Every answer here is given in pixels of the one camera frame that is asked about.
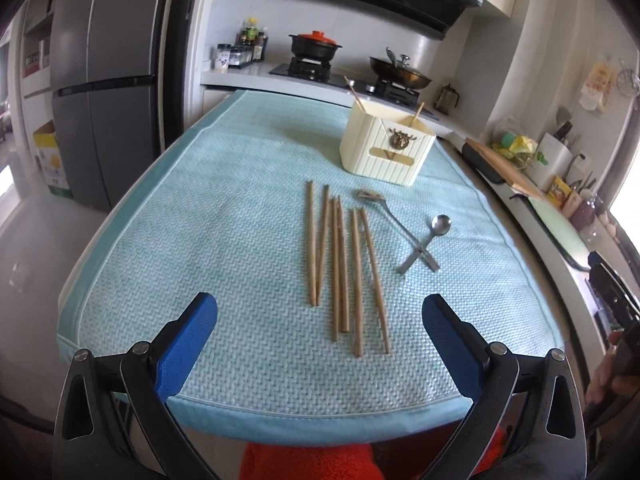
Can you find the cluster of sauce bottles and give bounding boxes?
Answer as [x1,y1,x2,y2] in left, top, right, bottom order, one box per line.
[237,17,268,63]

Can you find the patterned metal spoon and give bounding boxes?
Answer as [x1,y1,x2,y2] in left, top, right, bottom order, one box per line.
[355,189,441,273]

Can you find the hanging printed bag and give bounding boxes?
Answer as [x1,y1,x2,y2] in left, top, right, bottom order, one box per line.
[580,60,614,111]

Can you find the red cloth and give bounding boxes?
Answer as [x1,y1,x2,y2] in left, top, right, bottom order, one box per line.
[240,427,506,480]

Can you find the black tray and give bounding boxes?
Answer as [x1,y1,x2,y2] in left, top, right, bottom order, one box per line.
[460,140,506,184]

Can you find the grey refrigerator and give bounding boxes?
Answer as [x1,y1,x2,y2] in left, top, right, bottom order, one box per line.
[50,0,188,213]

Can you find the cardboard box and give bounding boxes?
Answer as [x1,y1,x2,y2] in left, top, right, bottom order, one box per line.
[32,120,74,200]

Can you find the yellow jar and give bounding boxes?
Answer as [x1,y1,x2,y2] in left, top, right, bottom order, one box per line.
[547,176,571,206]

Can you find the light green cutting board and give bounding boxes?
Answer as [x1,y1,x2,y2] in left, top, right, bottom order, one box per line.
[530,197,596,271]

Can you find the glass french press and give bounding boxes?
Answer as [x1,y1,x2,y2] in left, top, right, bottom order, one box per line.
[434,83,460,115]

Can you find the plain metal spoon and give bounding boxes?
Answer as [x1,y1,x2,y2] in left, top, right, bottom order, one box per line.
[398,214,452,275]

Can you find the cream ribbed utensil holder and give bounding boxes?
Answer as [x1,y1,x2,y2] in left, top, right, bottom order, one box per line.
[339,100,437,187]

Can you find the hanging wire whisk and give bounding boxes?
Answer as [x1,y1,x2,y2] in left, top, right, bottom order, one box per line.
[615,57,640,97]

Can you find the black clay pot red lid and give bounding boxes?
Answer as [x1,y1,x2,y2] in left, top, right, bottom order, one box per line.
[288,30,344,61]

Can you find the white kitchen counter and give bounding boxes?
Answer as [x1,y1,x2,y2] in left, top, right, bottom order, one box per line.
[200,57,471,146]

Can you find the yellow and green bags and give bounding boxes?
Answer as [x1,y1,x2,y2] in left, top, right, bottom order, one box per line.
[492,117,549,167]

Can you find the black gas stove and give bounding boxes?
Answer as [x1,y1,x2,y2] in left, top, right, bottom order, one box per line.
[270,57,441,121]

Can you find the light blue woven mat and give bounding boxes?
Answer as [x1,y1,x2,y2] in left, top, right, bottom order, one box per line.
[56,91,565,433]

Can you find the wooden cutting board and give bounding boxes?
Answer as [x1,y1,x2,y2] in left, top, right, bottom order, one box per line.
[465,137,546,201]

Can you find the dark wok with glass lid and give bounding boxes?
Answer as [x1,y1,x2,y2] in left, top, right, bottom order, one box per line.
[369,48,434,90]

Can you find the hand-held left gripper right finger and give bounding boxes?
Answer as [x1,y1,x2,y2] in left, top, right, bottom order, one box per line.
[420,293,588,480]

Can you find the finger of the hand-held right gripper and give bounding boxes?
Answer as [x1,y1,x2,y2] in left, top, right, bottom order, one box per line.
[587,251,640,322]

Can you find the purple cup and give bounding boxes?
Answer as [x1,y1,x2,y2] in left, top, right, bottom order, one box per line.
[570,200,597,232]

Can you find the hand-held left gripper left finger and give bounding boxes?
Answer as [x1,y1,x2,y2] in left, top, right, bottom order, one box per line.
[54,291,221,480]

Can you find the person's right hand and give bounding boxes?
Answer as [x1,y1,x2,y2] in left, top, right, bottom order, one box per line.
[584,332,640,408]

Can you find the white knife block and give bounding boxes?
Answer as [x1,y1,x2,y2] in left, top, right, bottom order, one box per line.
[525,120,575,191]

